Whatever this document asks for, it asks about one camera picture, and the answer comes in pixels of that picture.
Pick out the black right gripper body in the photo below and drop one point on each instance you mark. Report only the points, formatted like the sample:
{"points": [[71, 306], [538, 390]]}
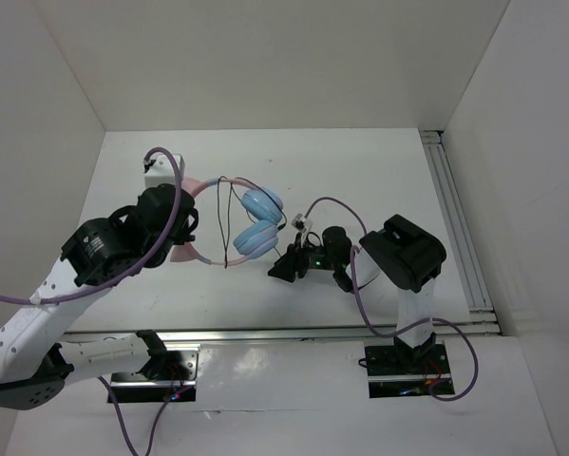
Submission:
{"points": [[319, 259]]}

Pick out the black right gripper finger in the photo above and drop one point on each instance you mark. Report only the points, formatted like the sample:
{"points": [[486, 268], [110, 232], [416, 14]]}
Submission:
{"points": [[293, 252], [284, 269]]}

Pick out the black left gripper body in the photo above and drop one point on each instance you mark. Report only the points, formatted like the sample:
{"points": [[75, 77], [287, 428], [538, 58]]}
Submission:
{"points": [[161, 252]]}

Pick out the pink blue cat-ear headphones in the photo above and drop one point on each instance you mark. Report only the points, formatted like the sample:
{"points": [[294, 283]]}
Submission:
{"points": [[256, 240]]}

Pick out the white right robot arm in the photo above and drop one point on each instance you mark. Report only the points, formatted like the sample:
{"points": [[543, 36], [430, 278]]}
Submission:
{"points": [[407, 255]]}

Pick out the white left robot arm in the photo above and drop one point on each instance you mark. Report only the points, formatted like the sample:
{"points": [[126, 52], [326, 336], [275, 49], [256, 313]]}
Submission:
{"points": [[35, 364]]}

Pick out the white front cover plate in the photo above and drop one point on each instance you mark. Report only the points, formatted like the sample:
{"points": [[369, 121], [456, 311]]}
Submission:
{"points": [[281, 376]]}

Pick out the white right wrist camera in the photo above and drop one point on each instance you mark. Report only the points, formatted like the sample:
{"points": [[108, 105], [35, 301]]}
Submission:
{"points": [[303, 226]]}

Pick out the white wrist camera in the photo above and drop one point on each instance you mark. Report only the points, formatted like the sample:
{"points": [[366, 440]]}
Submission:
{"points": [[158, 170], [303, 226]]}

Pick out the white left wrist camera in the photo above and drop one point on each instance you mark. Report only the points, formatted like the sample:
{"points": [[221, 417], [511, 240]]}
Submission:
{"points": [[158, 170]]}

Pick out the aluminium front rail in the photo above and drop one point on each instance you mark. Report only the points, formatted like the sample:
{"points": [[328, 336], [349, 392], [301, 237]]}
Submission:
{"points": [[264, 335]]}

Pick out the aluminium rail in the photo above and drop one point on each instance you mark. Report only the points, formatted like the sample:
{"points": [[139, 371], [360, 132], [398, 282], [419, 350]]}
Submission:
{"points": [[481, 310], [264, 335]]}

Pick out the aluminium right side rail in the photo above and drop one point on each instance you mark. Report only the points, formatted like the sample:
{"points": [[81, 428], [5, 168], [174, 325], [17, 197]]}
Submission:
{"points": [[481, 310]]}

